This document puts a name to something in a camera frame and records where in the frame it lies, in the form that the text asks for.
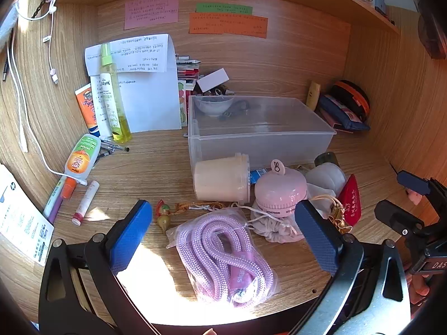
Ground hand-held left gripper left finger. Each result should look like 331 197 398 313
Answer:
38 200 154 335

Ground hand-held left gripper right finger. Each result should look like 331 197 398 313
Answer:
295 200 411 335

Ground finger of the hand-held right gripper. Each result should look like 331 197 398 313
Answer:
374 200 439 247
397 170 447 213

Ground gourd charm with tassel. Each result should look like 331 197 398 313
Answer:
155 199 241 234

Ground pale pink drawstring pouch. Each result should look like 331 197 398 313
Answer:
249 207 306 244

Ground red amulet pouch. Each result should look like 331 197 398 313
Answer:
326 174 360 234

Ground pink round gadget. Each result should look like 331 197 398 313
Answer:
254 159 308 221

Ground white fleece cloth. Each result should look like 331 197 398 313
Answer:
305 165 347 199

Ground pink rope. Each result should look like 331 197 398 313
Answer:
166 207 282 309

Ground cream plastic cup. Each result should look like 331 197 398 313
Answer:
193 153 251 206

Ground clear plastic storage box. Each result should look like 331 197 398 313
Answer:
187 94 337 172

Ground person's right hand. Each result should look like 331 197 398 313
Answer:
407 269 434 304

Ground white red lip balm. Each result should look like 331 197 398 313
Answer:
72 180 100 226

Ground purple pen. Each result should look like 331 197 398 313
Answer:
42 176 68 224

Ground black pen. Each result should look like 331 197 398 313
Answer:
94 149 116 164

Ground blue packet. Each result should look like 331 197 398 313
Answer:
249 168 269 185

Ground silver pen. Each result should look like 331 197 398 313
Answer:
100 138 131 153

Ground green orange squeeze bottle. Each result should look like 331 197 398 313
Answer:
60 133 102 200

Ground blue pencil case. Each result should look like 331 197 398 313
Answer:
317 94 371 131

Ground pink wallet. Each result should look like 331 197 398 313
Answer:
316 108 353 134

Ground black orange round case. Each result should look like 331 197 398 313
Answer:
330 80 371 123

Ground white printed card package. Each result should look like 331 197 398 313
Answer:
0 163 55 267

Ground white paper sheet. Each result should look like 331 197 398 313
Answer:
85 34 182 137

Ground yellow tube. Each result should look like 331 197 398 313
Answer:
306 81 322 110

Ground orange sunscreen tube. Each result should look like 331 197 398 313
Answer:
75 84 102 137

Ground fruit print card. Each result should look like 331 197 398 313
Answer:
178 78 197 128

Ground yellow spray bottle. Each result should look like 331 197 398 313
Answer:
99 43 132 143

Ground white bowl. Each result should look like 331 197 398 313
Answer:
194 95 235 117

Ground small white box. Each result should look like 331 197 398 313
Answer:
196 68 230 93

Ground stack of booklets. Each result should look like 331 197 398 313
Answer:
175 55 201 81

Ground pink paper note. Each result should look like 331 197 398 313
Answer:
125 0 179 30

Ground orange paper note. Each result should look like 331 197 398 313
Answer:
189 12 269 39

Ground green paper note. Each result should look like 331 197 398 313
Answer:
196 3 253 15

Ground thick white cable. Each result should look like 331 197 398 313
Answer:
6 38 89 186

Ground black cable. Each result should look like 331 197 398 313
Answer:
3 28 15 82

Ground thin white cable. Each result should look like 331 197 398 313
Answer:
16 0 67 85

